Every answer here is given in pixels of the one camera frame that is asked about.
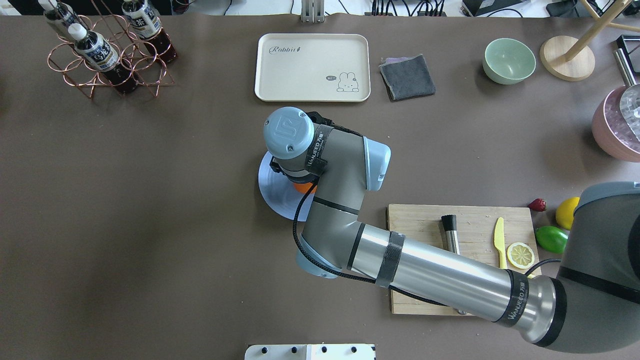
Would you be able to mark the grey folded cloth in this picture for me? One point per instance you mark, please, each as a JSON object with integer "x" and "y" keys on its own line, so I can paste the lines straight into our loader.
{"x": 407, "y": 77}

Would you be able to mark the mint green bowl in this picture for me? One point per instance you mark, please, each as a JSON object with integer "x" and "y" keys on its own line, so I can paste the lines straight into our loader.
{"x": 507, "y": 61}

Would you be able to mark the metal ice scoop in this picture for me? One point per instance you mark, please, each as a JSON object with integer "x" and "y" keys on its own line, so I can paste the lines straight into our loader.
{"x": 629, "y": 103}

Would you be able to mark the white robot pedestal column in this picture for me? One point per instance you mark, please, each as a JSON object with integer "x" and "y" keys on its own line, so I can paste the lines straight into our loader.
{"x": 317, "y": 351}

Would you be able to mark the green lime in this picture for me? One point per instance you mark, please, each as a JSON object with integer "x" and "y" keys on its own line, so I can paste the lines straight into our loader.
{"x": 551, "y": 239}

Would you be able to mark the pink bowl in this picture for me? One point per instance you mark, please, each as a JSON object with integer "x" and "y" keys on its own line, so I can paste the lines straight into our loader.
{"x": 610, "y": 130}

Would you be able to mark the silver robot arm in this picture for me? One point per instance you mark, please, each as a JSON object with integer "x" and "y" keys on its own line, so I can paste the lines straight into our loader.
{"x": 590, "y": 306}

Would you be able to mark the copper wire bottle rack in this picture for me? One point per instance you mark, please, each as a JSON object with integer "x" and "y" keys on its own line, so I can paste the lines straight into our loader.
{"x": 126, "y": 48}

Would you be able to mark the yellow lemon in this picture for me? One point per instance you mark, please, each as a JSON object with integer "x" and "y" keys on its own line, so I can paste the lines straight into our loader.
{"x": 564, "y": 214}

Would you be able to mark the wooden cup tree stand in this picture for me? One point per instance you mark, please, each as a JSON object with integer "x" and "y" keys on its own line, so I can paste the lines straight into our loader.
{"x": 569, "y": 58}

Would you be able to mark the dark bottle front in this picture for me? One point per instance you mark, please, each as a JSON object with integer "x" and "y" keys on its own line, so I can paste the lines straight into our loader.
{"x": 101, "y": 56}

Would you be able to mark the wooden cutting board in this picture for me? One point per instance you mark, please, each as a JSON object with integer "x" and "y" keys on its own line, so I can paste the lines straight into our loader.
{"x": 474, "y": 224}

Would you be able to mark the dark bottle back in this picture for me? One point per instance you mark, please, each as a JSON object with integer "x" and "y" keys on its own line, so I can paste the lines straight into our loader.
{"x": 60, "y": 16}

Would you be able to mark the red strawberry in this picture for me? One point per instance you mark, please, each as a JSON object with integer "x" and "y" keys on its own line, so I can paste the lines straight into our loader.
{"x": 538, "y": 205}

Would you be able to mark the orange fruit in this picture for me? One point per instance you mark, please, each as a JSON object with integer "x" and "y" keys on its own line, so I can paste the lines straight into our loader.
{"x": 303, "y": 188}

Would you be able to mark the lemon slice upper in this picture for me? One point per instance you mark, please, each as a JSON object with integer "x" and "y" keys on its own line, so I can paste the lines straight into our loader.
{"x": 520, "y": 255}

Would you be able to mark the cream serving tray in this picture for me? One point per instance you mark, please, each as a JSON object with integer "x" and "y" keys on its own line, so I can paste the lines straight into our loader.
{"x": 312, "y": 67}

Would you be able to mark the dark bottle middle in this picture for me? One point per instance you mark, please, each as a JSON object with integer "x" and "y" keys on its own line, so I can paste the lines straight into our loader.
{"x": 145, "y": 22}

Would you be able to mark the clear ice cubes pile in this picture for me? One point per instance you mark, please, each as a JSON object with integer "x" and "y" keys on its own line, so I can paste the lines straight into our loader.
{"x": 616, "y": 122}

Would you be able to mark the dark bottle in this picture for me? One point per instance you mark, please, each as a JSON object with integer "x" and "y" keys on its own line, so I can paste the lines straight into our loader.
{"x": 60, "y": 16}
{"x": 145, "y": 22}
{"x": 101, "y": 56}

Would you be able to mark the blue plate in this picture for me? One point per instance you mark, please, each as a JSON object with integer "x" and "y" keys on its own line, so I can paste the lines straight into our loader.
{"x": 277, "y": 191}

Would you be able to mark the metal handled knife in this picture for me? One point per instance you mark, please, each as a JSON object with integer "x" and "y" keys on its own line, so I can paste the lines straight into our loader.
{"x": 450, "y": 242}

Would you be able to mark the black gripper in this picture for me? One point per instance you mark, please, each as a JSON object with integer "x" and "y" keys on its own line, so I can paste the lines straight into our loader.
{"x": 276, "y": 167}

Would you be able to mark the yellow banana peel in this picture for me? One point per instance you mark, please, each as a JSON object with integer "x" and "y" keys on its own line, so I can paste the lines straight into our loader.
{"x": 499, "y": 242}

